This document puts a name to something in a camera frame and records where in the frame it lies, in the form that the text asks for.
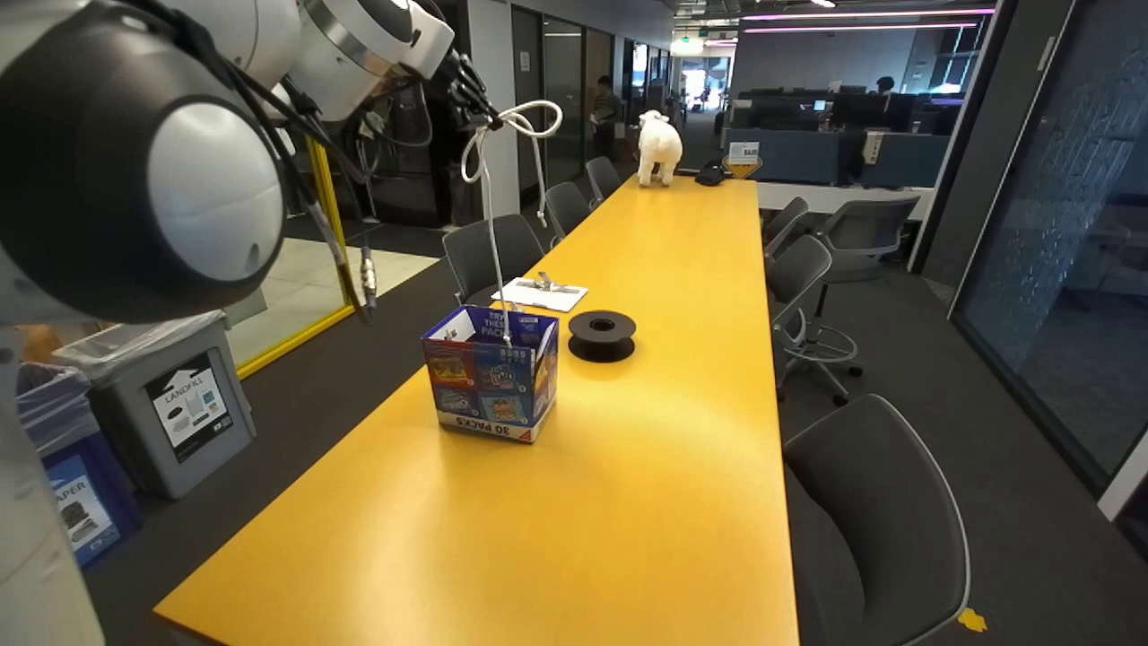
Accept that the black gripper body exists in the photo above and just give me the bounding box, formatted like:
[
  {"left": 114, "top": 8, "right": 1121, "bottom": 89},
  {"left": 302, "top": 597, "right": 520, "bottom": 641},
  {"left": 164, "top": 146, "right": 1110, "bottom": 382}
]
[{"left": 425, "top": 46, "right": 491, "bottom": 122}]

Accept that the blue cardboard box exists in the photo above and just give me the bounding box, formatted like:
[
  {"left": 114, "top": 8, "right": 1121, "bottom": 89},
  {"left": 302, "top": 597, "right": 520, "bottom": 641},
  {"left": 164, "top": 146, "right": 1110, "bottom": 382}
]
[{"left": 420, "top": 300, "right": 562, "bottom": 447}]

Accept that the black tape roll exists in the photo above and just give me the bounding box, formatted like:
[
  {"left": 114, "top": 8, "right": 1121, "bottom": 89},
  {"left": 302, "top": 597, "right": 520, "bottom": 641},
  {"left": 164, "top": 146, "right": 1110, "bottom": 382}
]
[{"left": 562, "top": 310, "right": 638, "bottom": 367}]

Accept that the dark teal desk partition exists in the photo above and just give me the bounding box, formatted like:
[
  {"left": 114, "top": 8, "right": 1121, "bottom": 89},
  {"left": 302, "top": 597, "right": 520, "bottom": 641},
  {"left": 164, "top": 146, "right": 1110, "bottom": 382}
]
[{"left": 729, "top": 117, "right": 952, "bottom": 191}]

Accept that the blue bin with label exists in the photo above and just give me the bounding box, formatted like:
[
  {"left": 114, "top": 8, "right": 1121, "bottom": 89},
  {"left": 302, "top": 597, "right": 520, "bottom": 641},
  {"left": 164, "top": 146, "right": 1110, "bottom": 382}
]
[{"left": 0, "top": 362, "right": 144, "bottom": 569}]

